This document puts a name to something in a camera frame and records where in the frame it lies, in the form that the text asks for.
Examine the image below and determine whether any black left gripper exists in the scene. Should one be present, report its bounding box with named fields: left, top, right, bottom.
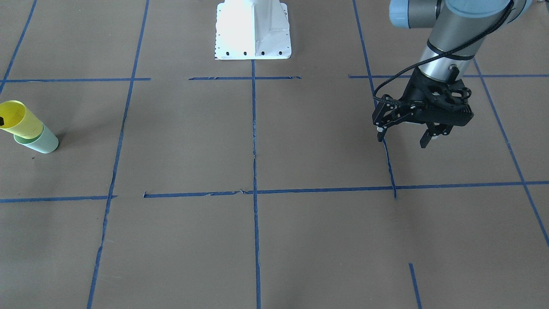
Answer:
left=372, top=67, right=474, bottom=148

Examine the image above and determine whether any yellow cup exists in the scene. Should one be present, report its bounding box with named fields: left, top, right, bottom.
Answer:
left=0, top=100, right=43, bottom=139

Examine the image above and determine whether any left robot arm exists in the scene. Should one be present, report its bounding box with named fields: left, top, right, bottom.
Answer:
left=372, top=0, right=532, bottom=148

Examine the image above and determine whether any light green cup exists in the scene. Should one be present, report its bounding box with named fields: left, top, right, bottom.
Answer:
left=13, top=125, right=59, bottom=153

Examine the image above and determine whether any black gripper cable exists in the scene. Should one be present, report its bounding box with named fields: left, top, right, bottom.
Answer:
left=372, top=0, right=515, bottom=108

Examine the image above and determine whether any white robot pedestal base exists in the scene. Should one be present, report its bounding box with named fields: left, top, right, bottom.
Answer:
left=214, top=0, right=292, bottom=61

